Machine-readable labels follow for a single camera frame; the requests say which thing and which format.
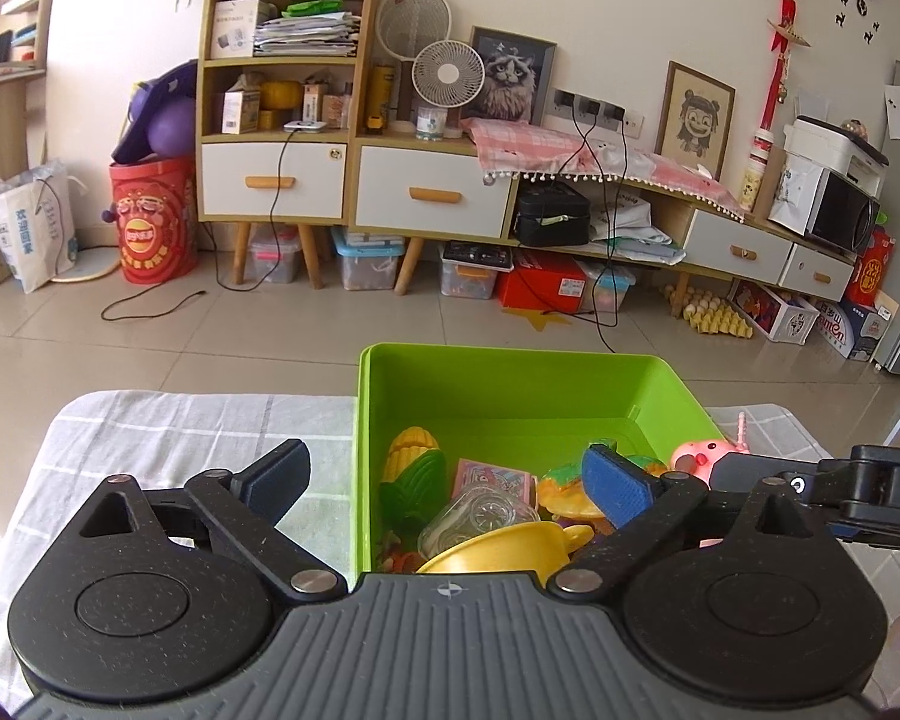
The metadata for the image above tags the white paper shopping bag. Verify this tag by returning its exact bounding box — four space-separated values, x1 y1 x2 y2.
0 160 79 294

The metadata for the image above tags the framed cartoon girl picture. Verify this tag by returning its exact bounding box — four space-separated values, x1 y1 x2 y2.
655 60 736 179

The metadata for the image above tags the orange toy pumpkin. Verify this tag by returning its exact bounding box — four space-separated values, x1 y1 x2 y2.
536 452 668 528

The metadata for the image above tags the white printer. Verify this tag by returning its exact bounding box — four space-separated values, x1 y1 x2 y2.
784 115 889 199

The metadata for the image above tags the green plastic cookie box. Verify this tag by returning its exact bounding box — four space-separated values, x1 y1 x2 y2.
352 343 722 574

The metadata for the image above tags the black cable on floor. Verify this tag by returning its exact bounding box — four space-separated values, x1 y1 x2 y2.
98 287 209 322

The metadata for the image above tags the pink toy pig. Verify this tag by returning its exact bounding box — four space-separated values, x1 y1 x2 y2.
670 411 749 483

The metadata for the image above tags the purple plush toy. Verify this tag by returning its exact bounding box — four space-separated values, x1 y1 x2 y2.
112 60 198 166

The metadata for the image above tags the clear storage box blue lid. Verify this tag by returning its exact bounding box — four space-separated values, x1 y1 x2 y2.
331 227 404 291

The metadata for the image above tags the red box under cabinet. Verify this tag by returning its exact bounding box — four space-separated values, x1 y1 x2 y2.
497 249 587 314

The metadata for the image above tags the clear plastic toy lid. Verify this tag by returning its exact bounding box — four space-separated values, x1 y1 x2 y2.
418 484 539 559

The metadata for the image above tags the pink tablecloth with tassels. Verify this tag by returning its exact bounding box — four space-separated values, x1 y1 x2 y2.
463 119 746 223

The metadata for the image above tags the framed cat picture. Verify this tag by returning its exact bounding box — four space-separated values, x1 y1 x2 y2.
463 26 557 125

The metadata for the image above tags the tall white fan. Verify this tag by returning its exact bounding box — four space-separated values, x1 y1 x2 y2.
375 0 452 133

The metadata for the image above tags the stack of papers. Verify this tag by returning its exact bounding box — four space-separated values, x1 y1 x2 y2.
253 11 362 57

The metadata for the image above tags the white grey checkered cloth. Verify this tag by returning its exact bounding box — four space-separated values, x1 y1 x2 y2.
0 388 900 706

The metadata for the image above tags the yellow egg tray toy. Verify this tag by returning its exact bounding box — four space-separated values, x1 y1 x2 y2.
660 284 754 340

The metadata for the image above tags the pink card packet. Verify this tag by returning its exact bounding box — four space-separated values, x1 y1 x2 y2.
452 458 536 507

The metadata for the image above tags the yellow toy pot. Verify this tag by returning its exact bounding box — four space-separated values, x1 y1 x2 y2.
418 522 595 585

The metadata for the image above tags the wooden shelf cabinet white drawer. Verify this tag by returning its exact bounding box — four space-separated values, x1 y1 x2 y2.
196 0 377 288

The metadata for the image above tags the small white desk fan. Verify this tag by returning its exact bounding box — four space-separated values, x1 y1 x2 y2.
411 39 486 140

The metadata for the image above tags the long wooden tv cabinet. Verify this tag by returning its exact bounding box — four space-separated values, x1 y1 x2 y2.
346 135 854 307

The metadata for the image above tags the toy corn cob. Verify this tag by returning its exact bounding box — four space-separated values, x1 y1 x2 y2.
379 426 448 541

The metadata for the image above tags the black white microwave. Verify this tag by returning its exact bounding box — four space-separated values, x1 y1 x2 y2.
769 154 880 255

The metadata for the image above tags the red hanging wall decoration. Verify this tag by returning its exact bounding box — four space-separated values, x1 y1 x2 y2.
760 0 812 134

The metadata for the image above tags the black bag on shelf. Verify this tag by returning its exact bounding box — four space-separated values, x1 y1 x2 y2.
512 181 592 247

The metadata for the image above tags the red cartoon bucket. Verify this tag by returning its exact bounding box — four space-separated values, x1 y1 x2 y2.
107 156 198 286

